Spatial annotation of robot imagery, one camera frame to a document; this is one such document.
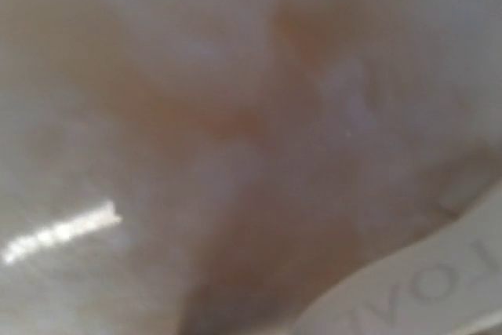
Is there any cream ribbon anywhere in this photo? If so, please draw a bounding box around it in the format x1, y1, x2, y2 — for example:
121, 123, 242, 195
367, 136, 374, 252
292, 184, 501, 335

